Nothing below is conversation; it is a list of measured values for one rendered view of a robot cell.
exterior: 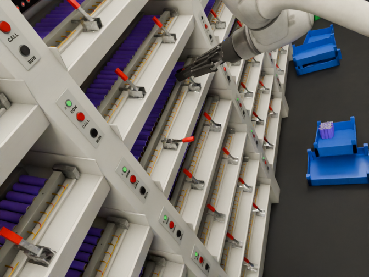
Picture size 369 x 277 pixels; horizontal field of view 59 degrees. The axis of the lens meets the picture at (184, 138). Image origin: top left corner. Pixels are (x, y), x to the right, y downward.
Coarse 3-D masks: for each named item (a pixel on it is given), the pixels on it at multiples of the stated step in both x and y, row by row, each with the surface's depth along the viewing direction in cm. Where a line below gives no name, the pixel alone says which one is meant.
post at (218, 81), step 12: (156, 0) 110; (168, 0) 109; (192, 0) 111; (204, 12) 119; (192, 36) 117; (204, 36) 116; (204, 48) 119; (216, 72) 125; (228, 72) 133; (216, 84) 129; (240, 96) 142; (240, 120) 140; (252, 144) 148; (264, 156) 162; (264, 168) 160; (276, 180) 177; (276, 192) 174
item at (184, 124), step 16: (192, 48) 120; (208, 80) 116; (192, 96) 108; (192, 112) 103; (176, 128) 99; (192, 128) 102; (160, 144) 95; (160, 160) 90; (176, 160) 90; (160, 176) 86
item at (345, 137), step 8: (352, 120) 185; (336, 128) 193; (344, 128) 191; (352, 128) 187; (320, 136) 193; (336, 136) 187; (344, 136) 183; (352, 136) 181; (320, 144) 185; (328, 144) 182; (336, 144) 179; (344, 144) 176; (352, 144) 163; (320, 152) 172; (328, 152) 170; (336, 152) 169; (344, 152) 167; (352, 152) 165
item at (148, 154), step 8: (184, 64) 118; (184, 80) 114; (176, 88) 109; (176, 96) 107; (168, 104) 103; (168, 112) 101; (160, 120) 98; (168, 120) 100; (160, 128) 96; (152, 136) 94; (160, 136) 96; (152, 144) 92; (144, 152) 90; (152, 152) 91; (144, 160) 88; (144, 168) 87; (152, 168) 88
